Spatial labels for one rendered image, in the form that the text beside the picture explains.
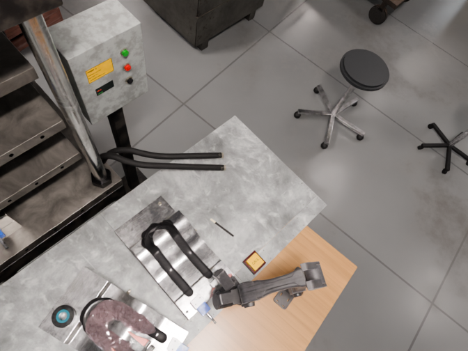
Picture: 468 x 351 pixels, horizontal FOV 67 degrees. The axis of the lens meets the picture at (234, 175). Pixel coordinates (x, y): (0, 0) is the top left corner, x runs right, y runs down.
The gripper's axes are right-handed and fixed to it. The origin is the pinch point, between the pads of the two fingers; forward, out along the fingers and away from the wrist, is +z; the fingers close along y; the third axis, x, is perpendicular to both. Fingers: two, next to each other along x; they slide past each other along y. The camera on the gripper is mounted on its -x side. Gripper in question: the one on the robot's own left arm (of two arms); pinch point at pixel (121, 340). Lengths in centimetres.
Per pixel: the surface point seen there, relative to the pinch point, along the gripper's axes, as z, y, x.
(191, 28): 139, -189, 89
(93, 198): 60, -31, 39
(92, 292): 24.9, -2.9, 27.6
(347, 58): 19, -217, 52
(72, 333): 19.5, 12.1, 29.3
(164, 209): 30, -47, 32
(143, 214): 35, -40, 32
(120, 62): 69, -69, -16
